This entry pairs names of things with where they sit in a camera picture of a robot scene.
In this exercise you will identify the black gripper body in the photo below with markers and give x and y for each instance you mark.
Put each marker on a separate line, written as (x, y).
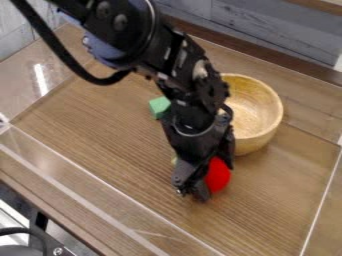
(197, 147)

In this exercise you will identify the black metal table bracket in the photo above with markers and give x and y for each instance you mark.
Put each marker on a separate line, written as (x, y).
(40, 240)

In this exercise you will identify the red plush strawberry toy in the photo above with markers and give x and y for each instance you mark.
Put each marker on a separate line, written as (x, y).
(214, 172)

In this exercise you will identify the wooden bowl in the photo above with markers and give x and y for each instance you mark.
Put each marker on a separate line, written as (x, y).
(258, 112)

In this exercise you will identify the green foam block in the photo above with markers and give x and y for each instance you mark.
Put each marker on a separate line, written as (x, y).
(158, 106)

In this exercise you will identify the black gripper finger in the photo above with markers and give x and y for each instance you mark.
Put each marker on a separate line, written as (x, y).
(226, 150)
(201, 191)

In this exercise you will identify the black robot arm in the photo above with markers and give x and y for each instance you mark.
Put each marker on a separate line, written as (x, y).
(131, 39)

